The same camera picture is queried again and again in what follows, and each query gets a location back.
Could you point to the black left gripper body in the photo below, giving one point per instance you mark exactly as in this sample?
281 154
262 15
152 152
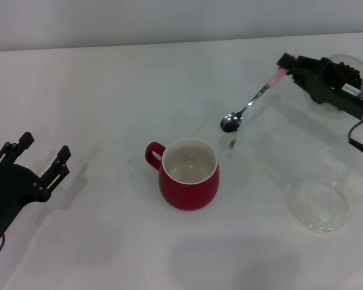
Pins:
6 193

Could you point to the red ceramic mug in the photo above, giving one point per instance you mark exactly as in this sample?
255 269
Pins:
187 193

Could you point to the empty clear glass saucer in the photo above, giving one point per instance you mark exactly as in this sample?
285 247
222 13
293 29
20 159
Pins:
308 205

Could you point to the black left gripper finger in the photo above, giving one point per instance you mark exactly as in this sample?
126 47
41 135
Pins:
26 138
63 152

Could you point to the coffee bean heap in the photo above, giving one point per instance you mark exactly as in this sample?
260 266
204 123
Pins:
349 72

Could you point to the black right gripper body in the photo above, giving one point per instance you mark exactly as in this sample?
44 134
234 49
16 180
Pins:
326 90

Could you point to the scooped coffee bean portion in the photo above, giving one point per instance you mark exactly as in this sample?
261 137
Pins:
230 129

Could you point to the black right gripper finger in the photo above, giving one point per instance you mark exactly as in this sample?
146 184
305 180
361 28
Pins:
304 80
287 61

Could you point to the clear glass cup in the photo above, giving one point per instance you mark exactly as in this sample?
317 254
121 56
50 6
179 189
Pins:
351 59

